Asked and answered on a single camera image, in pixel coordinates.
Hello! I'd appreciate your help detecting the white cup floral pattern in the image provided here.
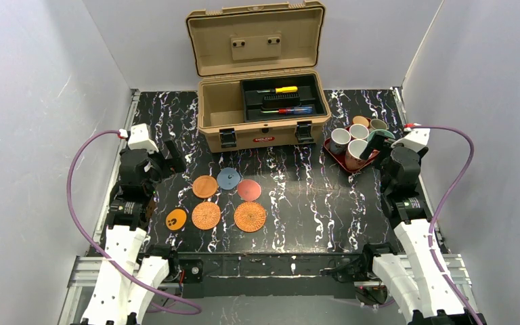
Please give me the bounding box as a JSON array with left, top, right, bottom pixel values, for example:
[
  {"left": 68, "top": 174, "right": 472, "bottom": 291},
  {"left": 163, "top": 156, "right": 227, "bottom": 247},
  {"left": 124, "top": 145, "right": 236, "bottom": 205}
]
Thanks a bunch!
[{"left": 345, "top": 139, "right": 368, "bottom": 171}]

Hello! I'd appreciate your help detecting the small white cup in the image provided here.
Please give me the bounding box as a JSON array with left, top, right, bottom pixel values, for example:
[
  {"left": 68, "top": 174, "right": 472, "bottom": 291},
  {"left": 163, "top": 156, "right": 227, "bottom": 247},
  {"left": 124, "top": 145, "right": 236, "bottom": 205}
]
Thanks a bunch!
[{"left": 348, "top": 124, "right": 370, "bottom": 141}]

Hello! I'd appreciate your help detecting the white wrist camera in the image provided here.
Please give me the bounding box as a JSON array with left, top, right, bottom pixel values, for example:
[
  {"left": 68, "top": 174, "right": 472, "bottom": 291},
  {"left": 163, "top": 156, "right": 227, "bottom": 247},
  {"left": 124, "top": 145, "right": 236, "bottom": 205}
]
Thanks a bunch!
[
  {"left": 127, "top": 123, "right": 159, "bottom": 154},
  {"left": 391, "top": 127, "right": 430, "bottom": 152}
]

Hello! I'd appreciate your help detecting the smooth wooden coaster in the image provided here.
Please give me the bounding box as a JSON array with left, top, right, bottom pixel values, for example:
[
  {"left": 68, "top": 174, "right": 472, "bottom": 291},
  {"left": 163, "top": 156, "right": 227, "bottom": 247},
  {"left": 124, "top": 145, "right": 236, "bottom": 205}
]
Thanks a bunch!
[{"left": 192, "top": 175, "right": 218, "bottom": 199}]

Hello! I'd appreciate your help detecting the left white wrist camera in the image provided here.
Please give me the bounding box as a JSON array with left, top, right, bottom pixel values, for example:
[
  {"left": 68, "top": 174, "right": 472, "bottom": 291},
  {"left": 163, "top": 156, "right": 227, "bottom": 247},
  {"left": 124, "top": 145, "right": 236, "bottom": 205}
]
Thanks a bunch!
[{"left": 127, "top": 123, "right": 159, "bottom": 154}]

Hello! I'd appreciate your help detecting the yellow handled screwdriver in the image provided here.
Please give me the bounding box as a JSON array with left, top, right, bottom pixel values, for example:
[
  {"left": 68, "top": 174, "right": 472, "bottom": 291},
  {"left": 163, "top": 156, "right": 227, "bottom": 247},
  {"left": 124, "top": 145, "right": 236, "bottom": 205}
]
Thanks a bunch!
[{"left": 257, "top": 86, "right": 298, "bottom": 93}]

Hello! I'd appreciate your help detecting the blue round coaster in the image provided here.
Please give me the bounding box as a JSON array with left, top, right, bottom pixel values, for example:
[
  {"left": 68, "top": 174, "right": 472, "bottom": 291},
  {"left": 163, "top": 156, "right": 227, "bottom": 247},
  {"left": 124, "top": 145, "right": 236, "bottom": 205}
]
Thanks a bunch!
[{"left": 217, "top": 167, "right": 242, "bottom": 190}]

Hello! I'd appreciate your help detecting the black toolbox tray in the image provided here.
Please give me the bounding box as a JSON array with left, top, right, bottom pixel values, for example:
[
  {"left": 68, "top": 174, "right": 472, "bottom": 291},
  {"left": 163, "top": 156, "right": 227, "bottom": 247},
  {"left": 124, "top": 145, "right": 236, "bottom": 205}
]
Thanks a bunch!
[{"left": 240, "top": 73, "right": 328, "bottom": 123}]

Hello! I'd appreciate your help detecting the red round coaster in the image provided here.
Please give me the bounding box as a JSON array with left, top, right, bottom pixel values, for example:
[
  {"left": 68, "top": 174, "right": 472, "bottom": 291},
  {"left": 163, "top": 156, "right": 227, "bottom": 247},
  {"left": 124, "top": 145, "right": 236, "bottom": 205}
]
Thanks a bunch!
[{"left": 237, "top": 179, "right": 262, "bottom": 202}]

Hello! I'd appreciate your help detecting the tan plastic toolbox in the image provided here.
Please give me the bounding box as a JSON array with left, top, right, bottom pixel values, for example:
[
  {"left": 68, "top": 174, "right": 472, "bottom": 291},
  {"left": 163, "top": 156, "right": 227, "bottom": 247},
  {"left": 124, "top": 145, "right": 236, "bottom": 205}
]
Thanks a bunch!
[{"left": 186, "top": 1, "right": 331, "bottom": 153}]

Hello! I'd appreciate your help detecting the red serving tray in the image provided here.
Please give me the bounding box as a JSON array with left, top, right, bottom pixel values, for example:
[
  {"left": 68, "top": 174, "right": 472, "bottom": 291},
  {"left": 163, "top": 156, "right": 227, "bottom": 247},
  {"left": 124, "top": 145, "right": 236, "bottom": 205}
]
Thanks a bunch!
[{"left": 323, "top": 137, "right": 379, "bottom": 173}]

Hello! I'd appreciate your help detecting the white cup dark outside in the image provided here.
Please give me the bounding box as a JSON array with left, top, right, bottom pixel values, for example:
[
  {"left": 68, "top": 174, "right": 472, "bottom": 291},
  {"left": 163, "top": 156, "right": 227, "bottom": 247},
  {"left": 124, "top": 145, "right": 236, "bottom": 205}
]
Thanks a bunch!
[{"left": 329, "top": 128, "right": 351, "bottom": 155}]

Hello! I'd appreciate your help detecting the small orange cup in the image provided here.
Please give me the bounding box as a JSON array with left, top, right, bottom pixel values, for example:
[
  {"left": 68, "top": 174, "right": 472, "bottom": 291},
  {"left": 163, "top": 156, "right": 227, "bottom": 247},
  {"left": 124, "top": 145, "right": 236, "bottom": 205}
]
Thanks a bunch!
[{"left": 352, "top": 116, "right": 370, "bottom": 128}]

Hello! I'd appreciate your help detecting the woven rattan coaster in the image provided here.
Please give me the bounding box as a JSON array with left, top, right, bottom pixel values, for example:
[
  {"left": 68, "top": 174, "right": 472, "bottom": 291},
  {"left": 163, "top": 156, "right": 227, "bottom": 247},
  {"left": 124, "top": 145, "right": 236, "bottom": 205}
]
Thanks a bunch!
[
  {"left": 234, "top": 201, "right": 267, "bottom": 232},
  {"left": 192, "top": 202, "right": 221, "bottom": 230}
]

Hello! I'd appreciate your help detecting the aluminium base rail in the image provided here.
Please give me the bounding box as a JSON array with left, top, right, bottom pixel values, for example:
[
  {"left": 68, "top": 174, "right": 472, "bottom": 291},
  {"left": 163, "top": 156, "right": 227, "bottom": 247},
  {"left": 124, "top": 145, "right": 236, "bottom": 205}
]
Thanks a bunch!
[{"left": 58, "top": 253, "right": 477, "bottom": 324}]

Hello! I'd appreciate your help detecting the orange round coaster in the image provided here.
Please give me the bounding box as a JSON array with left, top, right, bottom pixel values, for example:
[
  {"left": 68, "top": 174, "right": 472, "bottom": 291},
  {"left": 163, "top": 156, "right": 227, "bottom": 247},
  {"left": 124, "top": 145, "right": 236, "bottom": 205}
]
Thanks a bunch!
[{"left": 165, "top": 209, "right": 188, "bottom": 232}]

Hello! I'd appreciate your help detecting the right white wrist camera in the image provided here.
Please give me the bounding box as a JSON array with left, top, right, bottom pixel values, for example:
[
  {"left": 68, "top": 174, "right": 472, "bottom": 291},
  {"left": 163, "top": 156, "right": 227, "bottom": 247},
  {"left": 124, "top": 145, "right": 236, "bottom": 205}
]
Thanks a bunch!
[{"left": 391, "top": 127, "right": 430, "bottom": 152}]

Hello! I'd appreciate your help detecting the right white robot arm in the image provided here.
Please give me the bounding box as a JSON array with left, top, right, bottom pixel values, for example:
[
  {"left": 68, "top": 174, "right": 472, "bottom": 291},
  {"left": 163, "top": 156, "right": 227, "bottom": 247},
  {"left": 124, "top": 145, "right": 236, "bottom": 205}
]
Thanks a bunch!
[{"left": 362, "top": 134, "right": 485, "bottom": 324}]

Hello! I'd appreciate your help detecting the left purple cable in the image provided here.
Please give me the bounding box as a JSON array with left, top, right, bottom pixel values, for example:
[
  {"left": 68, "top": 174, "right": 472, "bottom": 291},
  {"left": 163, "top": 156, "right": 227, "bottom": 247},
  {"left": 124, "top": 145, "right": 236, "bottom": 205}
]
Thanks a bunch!
[{"left": 66, "top": 129, "right": 203, "bottom": 316}]

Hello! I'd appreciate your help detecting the teal green bowl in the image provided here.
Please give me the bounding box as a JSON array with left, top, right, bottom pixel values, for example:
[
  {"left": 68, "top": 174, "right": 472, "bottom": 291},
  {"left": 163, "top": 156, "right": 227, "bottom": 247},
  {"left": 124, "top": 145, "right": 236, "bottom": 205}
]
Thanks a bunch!
[{"left": 367, "top": 129, "right": 395, "bottom": 146}]

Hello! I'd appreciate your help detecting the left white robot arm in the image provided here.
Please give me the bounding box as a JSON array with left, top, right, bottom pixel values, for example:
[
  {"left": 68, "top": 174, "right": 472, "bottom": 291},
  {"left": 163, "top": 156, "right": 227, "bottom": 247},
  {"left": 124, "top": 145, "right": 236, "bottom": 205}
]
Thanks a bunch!
[{"left": 80, "top": 139, "right": 183, "bottom": 324}]

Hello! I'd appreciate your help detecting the red blue handled screwdriver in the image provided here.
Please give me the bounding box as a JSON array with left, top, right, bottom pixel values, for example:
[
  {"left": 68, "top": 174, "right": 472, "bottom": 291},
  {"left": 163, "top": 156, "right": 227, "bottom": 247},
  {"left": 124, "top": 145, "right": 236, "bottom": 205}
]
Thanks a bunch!
[{"left": 261, "top": 106, "right": 313, "bottom": 115}]

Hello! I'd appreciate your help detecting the small olive cup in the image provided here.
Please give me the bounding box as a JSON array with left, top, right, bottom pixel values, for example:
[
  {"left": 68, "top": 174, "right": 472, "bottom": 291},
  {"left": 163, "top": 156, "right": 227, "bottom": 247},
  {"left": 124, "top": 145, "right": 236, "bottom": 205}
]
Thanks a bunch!
[{"left": 369, "top": 118, "right": 389, "bottom": 131}]

